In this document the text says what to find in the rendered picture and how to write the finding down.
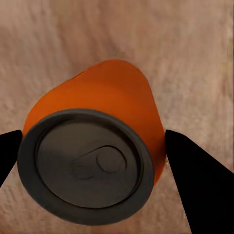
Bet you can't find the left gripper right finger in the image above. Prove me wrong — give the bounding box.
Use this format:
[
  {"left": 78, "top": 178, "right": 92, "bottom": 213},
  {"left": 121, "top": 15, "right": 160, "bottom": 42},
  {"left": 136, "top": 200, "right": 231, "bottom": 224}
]
[{"left": 165, "top": 130, "right": 234, "bottom": 234}]

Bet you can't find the can of soda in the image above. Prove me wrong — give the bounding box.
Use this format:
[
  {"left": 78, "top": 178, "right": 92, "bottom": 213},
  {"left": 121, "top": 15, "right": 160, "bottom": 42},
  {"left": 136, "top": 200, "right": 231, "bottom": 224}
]
[{"left": 17, "top": 59, "right": 167, "bottom": 226}]

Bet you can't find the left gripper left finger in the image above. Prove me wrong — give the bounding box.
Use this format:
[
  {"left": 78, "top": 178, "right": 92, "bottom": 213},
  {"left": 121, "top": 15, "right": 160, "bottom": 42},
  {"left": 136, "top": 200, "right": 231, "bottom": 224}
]
[{"left": 0, "top": 130, "right": 22, "bottom": 187}]

